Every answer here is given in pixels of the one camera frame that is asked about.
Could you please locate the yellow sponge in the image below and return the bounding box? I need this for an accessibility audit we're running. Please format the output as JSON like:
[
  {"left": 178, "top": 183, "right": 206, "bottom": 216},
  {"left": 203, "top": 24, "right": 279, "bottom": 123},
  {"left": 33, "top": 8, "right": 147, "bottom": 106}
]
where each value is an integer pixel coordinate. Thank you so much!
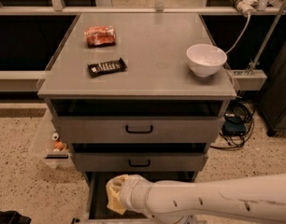
[{"left": 106, "top": 181, "right": 126, "bottom": 215}]

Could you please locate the orange ball in bin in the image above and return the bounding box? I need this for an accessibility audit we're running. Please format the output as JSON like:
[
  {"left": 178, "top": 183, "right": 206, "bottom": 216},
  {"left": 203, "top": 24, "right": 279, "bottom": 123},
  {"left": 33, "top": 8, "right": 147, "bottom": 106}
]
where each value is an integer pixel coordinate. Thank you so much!
[{"left": 54, "top": 141, "right": 65, "bottom": 150}]

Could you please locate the grey middle drawer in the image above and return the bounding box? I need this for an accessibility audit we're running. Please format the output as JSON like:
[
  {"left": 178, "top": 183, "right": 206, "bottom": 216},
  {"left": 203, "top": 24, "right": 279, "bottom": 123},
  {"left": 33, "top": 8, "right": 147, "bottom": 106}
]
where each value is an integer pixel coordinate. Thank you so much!
[{"left": 71, "top": 153, "right": 208, "bottom": 173}]

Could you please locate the grey drawer cabinet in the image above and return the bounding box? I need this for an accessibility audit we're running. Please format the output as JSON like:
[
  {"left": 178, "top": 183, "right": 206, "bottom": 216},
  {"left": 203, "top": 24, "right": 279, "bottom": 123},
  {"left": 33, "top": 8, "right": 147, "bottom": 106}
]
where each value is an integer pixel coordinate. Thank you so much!
[{"left": 36, "top": 12, "right": 237, "bottom": 224}]

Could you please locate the red snack bag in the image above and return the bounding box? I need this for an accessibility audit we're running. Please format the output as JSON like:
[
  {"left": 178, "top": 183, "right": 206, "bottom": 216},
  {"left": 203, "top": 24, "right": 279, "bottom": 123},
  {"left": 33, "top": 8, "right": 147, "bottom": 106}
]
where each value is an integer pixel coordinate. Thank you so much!
[{"left": 84, "top": 25, "right": 116, "bottom": 46}]

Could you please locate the clear plastic storage bin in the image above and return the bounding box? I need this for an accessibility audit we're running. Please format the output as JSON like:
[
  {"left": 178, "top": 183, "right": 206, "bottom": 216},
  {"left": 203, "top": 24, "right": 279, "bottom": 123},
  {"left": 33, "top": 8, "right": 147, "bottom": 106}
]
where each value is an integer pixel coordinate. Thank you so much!
[{"left": 29, "top": 110, "right": 72, "bottom": 168}]

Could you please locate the black cable bundle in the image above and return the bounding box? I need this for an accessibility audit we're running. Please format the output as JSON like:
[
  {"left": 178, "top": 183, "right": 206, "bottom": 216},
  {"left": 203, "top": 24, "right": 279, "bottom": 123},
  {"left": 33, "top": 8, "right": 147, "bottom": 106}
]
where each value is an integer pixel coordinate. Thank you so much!
[{"left": 209, "top": 98, "right": 256, "bottom": 151}]

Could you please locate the dark grey side cabinet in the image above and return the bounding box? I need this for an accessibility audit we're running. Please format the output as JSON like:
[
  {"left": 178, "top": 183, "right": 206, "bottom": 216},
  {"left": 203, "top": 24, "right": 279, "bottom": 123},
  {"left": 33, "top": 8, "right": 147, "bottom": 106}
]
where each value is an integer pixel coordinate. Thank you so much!
[{"left": 259, "top": 41, "right": 286, "bottom": 136}]

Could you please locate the white cup in bin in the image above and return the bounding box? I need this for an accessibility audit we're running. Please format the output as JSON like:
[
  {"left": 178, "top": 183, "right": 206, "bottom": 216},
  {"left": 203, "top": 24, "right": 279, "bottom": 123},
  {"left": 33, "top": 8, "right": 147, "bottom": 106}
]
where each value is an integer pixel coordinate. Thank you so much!
[{"left": 51, "top": 133, "right": 60, "bottom": 141}]

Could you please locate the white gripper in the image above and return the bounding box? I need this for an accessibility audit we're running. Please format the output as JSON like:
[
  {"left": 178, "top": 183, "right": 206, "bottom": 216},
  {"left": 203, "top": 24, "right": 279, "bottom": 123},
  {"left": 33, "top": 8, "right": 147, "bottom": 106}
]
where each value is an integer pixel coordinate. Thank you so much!
[{"left": 107, "top": 175, "right": 152, "bottom": 215}]

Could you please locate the white power cable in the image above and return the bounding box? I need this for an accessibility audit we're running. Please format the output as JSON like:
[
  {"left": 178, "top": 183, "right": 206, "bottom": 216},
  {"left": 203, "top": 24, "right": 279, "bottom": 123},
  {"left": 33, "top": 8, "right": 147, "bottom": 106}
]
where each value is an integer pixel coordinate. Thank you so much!
[{"left": 224, "top": 11, "right": 252, "bottom": 55}]

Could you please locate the white bowl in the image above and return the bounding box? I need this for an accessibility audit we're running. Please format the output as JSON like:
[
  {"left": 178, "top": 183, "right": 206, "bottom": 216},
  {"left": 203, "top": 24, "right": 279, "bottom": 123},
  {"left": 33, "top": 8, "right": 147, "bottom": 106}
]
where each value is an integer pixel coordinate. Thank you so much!
[{"left": 186, "top": 44, "right": 227, "bottom": 77}]

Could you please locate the grey open bottom drawer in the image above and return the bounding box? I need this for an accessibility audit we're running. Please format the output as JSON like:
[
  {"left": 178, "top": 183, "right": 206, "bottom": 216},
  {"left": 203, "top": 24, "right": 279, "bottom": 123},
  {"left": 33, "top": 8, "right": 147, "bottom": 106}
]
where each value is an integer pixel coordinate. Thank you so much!
[{"left": 83, "top": 172, "right": 196, "bottom": 224}]

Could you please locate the black chocolate bar wrapper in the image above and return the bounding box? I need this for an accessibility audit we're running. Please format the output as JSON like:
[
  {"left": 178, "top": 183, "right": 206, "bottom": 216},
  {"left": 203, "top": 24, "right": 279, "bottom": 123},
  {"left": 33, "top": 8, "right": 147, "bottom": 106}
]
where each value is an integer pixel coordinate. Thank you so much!
[{"left": 88, "top": 58, "right": 127, "bottom": 77}]

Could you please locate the blue electronics box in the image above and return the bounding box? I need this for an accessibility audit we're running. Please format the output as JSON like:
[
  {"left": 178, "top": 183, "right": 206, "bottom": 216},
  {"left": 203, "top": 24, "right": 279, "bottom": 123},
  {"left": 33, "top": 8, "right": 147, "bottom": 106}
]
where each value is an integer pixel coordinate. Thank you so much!
[{"left": 222, "top": 121, "right": 247, "bottom": 136}]

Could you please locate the white power strip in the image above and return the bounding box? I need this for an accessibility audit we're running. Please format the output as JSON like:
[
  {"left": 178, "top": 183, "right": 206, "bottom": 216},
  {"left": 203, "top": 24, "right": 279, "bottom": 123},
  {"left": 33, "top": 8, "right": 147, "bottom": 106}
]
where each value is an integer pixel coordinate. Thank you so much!
[{"left": 229, "top": 0, "right": 257, "bottom": 17}]

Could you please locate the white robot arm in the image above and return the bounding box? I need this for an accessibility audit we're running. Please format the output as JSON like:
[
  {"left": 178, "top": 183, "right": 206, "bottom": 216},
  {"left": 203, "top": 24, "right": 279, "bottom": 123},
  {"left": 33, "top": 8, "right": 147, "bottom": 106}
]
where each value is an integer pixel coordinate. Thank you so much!
[{"left": 106, "top": 174, "right": 286, "bottom": 224}]

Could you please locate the grey top drawer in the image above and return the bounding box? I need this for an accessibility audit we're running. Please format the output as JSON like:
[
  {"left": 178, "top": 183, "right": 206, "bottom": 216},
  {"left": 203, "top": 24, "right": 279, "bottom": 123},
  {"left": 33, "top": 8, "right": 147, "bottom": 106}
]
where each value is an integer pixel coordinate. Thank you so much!
[{"left": 52, "top": 117, "right": 224, "bottom": 144}]

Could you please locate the black bag on floor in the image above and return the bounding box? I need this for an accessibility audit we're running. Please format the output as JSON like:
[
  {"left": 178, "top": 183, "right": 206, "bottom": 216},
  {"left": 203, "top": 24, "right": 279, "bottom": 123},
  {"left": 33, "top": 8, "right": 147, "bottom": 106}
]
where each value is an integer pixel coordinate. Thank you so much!
[{"left": 0, "top": 211, "right": 32, "bottom": 224}]

